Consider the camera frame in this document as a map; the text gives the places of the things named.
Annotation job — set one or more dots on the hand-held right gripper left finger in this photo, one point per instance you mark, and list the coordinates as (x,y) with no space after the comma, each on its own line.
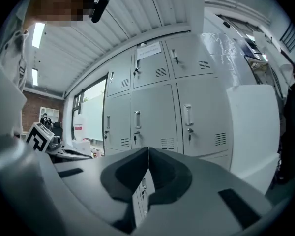
(123,176)

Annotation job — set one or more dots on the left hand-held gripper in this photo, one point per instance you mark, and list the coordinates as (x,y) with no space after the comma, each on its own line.
(38,138)

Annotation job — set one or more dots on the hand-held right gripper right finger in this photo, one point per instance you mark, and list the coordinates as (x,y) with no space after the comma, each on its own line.
(177,178)

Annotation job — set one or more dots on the grey metal locker cabinet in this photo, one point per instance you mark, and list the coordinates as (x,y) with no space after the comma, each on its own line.
(118,122)

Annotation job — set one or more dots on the white panel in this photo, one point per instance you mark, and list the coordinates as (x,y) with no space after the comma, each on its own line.
(93,117)

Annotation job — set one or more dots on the white cube shelf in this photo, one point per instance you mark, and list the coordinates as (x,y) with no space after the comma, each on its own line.
(55,112)

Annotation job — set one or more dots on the long ceiling light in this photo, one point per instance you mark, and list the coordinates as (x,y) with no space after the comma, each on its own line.
(38,34)
(35,77)

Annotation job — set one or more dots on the person's grey sweatshirt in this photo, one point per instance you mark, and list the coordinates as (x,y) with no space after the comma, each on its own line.
(7,70)

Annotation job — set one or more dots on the black backpack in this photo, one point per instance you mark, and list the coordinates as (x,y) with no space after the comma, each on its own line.
(293,122)

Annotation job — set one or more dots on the silver foil sheet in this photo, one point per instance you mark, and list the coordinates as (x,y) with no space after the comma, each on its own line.
(223,53)

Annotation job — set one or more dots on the person's head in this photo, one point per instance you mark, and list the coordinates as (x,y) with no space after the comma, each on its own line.
(56,6)

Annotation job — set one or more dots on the black metal railing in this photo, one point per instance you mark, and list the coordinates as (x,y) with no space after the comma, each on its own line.
(291,38)

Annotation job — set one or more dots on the black window frame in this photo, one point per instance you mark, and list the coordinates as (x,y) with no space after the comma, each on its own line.
(73,112)

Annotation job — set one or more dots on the black head-worn camera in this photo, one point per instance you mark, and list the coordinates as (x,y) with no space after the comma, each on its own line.
(100,8)

